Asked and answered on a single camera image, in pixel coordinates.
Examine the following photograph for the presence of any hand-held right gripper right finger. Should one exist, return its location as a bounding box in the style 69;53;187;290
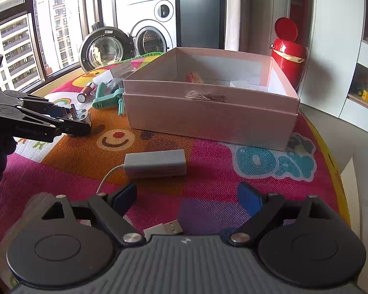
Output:
228;181;329;247

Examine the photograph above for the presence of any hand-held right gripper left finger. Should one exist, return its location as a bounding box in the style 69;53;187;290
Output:
41;182;147;247

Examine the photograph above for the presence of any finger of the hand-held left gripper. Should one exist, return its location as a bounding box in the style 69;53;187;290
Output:
0;104;92;143
3;90;77;115

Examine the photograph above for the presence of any white plug adapter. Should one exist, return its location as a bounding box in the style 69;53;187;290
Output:
66;105;92;136

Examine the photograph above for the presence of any grey usb network adapter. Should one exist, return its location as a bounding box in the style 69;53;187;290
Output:
96;149;188;236

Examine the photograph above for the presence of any pink cardboard box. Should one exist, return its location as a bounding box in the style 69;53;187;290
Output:
122;47;301;152

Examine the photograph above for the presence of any colourful printed play mat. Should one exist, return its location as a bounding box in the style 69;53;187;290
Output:
0;51;351;294

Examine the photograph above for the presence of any copper battery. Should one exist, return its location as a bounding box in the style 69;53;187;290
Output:
77;83;96;103

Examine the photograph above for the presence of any green plastic tool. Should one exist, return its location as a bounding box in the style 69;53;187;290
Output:
92;82;125;116

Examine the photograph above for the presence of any white charger block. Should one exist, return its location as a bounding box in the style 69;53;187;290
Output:
91;70;111;85

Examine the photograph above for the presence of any dark plastic bag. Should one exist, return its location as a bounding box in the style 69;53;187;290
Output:
105;79;124;92

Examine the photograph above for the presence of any washing machine door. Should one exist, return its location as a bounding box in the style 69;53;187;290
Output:
79;26;134;71

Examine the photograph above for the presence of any white small carton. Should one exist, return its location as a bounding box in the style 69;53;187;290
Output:
110;62;142;79

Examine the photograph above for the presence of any white washing machine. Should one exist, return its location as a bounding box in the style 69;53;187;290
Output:
129;18;177;59

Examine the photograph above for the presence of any red yellow packet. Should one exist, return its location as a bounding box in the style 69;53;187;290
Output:
185;72;205;84

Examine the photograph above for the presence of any red trash can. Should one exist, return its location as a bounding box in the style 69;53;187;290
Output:
269;17;309;94

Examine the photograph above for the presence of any white shelf unit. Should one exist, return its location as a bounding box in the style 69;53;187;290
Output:
338;29;368;137

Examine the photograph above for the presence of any white curtain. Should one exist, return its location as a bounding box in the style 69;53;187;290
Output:
225;0;276;53

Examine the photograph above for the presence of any grey tall cabinet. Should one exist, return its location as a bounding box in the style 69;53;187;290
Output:
179;0;227;49

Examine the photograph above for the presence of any black window frame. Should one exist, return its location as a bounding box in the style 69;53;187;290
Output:
0;0;91;94

